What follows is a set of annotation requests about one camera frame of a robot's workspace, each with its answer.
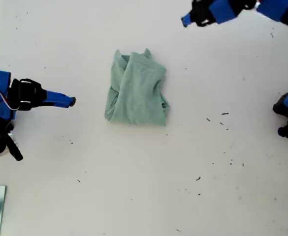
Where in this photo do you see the green t-shirt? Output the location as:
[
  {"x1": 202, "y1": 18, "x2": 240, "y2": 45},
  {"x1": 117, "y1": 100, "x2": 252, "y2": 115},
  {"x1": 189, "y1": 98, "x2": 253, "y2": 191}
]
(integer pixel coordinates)
[{"x1": 103, "y1": 48, "x2": 170, "y2": 126}]

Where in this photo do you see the red white servo wire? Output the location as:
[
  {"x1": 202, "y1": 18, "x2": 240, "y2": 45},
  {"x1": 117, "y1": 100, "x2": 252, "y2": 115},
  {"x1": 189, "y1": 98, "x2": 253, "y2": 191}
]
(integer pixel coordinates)
[{"x1": 0, "y1": 85, "x2": 20, "y2": 111}]

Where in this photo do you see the black camera stalk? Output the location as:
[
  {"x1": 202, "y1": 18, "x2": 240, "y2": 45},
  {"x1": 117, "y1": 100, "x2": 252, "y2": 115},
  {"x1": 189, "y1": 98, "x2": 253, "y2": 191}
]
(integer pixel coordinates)
[{"x1": 6, "y1": 132, "x2": 24, "y2": 162}]

